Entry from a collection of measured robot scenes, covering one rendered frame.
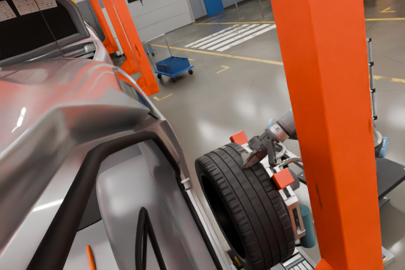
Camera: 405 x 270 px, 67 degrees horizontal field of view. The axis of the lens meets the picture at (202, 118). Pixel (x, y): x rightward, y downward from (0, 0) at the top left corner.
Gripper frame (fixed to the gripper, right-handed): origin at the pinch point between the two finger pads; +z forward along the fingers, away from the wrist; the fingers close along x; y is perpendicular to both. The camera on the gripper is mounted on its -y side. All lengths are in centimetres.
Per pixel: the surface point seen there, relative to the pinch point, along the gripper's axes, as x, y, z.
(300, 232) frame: -33.8, -27.9, 2.5
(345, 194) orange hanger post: 21, -42, -25
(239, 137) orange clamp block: -18.1, 26.4, -4.4
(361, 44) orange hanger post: 52, -24, -54
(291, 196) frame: -17.5, -17.8, -7.1
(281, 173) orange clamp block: -5.9, -11.2, -11.2
